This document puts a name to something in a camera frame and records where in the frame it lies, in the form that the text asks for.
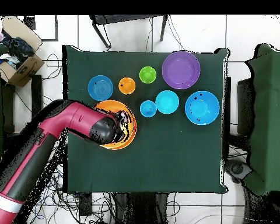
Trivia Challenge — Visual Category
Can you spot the blue cup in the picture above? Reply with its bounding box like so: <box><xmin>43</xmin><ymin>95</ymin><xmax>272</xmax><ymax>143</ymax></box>
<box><xmin>139</xmin><ymin>100</ymin><xmax>158</xmax><ymax>118</ymax></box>

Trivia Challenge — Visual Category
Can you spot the small cyan bowl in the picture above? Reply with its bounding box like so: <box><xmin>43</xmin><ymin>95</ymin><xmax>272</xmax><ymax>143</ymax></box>
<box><xmin>155</xmin><ymin>90</ymin><xmax>180</xmax><ymax>115</ymax></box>

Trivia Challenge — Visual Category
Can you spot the orange cup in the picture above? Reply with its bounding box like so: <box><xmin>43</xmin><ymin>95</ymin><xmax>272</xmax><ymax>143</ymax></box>
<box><xmin>118</xmin><ymin>77</ymin><xmax>137</xmax><ymax>96</ymax></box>

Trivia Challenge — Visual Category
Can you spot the green cup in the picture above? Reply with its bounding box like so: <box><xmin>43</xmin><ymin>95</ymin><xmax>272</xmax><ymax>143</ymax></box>
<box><xmin>139</xmin><ymin>66</ymin><xmax>158</xmax><ymax>84</ymax></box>

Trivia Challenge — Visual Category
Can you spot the blue ribbed-bottom bowl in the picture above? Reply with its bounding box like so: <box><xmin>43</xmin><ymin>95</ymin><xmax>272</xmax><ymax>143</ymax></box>
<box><xmin>87</xmin><ymin>75</ymin><xmax>114</xmax><ymax>102</ymax></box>

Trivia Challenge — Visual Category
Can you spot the large blue bowl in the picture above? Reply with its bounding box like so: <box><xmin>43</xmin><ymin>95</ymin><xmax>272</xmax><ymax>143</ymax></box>
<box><xmin>184</xmin><ymin>90</ymin><xmax>221</xmax><ymax>126</ymax></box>

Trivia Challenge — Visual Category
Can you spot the large purple bowl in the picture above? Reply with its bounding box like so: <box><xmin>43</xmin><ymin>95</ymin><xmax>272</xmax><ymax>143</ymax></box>
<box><xmin>162</xmin><ymin>51</ymin><xmax>201</xmax><ymax>90</ymax></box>

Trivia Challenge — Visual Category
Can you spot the dark green tablecloth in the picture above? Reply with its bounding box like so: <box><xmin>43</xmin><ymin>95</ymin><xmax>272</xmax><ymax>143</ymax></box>
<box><xmin>61</xmin><ymin>44</ymin><xmax>230</xmax><ymax>194</ymax></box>

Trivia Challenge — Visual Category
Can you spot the black equipment case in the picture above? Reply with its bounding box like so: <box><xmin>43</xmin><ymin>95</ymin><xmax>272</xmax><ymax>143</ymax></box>
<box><xmin>236</xmin><ymin>78</ymin><xmax>256</xmax><ymax>137</ymax></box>

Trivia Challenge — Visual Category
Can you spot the cardboard box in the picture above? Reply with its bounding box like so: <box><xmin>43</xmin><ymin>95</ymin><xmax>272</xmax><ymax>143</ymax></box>
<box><xmin>0</xmin><ymin>15</ymin><xmax>46</xmax><ymax>88</ymax></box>

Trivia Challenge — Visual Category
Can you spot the dark blue cloth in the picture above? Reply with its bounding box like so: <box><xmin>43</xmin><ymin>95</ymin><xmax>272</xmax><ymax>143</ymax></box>
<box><xmin>1</xmin><ymin>32</ymin><xmax>34</xmax><ymax>64</ymax></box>

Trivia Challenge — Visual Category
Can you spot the black metal chair frame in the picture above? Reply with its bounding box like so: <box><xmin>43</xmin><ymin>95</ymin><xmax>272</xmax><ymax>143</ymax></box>
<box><xmin>89</xmin><ymin>14</ymin><xmax>168</xmax><ymax>49</ymax></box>

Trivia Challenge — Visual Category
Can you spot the black pedestal foot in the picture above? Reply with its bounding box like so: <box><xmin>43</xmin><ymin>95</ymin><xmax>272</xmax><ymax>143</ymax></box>
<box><xmin>225</xmin><ymin>159</ymin><xmax>253</xmax><ymax>184</ymax></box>

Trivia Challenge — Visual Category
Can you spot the tangle of black cables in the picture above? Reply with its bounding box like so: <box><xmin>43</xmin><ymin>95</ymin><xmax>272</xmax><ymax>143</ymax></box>
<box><xmin>13</xmin><ymin>52</ymin><xmax>113</xmax><ymax>224</ymax></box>

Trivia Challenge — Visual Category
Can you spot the black bench frame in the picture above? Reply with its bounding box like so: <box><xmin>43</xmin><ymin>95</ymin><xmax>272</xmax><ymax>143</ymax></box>
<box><xmin>1</xmin><ymin>74</ymin><xmax>44</xmax><ymax>136</ymax></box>

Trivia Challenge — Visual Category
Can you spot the black square floor frame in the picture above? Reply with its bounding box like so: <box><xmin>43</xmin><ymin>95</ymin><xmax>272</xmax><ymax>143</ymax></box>
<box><xmin>23</xmin><ymin>15</ymin><xmax>59</xmax><ymax>42</ymax></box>

